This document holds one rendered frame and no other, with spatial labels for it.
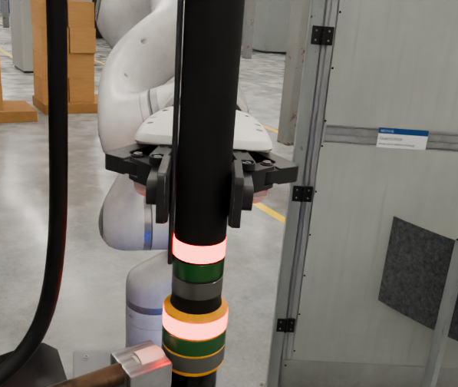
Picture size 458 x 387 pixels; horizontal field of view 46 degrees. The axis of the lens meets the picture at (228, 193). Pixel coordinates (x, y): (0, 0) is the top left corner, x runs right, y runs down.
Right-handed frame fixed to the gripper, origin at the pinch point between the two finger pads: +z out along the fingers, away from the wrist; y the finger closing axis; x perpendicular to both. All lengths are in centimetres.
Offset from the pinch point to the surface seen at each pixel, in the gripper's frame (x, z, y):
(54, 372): -20.8, -8.4, 12.0
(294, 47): -44, -677, -101
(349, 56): -7, -179, -51
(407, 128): -33, -178, -79
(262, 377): -165, -191, -35
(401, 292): -101, -169, -86
